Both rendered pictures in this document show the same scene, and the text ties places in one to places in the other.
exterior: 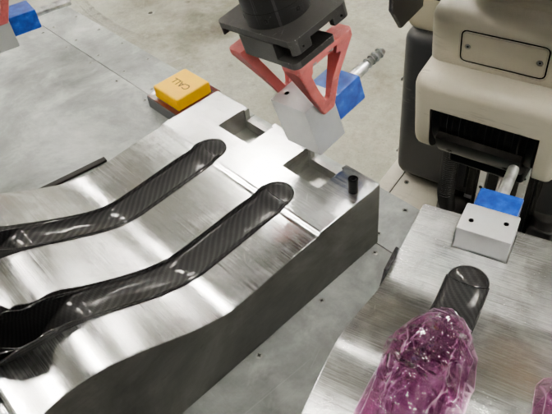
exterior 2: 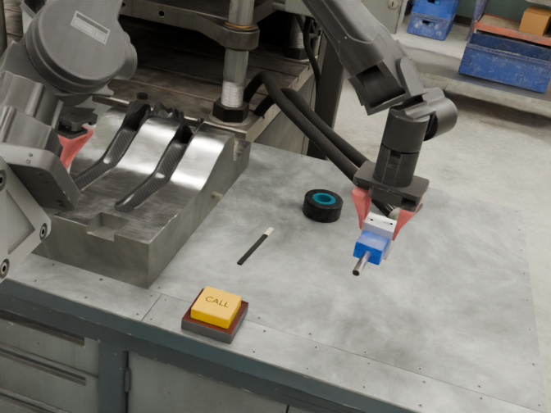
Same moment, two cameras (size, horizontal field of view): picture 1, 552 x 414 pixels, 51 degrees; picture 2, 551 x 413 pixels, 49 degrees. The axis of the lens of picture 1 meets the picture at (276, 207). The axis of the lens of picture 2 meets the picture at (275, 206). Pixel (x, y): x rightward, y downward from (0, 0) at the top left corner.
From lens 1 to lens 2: 1.34 m
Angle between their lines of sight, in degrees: 96
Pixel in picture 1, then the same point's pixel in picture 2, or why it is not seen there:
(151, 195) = (148, 191)
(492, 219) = not seen: outside the picture
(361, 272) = not seen: hidden behind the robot
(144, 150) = (171, 205)
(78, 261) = (149, 144)
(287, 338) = not seen: hidden behind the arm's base
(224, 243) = (90, 177)
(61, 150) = (281, 265)
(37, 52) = (441, 356)
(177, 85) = (219, 299)
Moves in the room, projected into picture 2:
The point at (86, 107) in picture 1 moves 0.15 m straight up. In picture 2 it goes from (306, 302) to (321, 227)
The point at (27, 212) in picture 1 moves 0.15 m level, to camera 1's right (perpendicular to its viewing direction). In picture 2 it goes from (194, 154) to (120, 168)
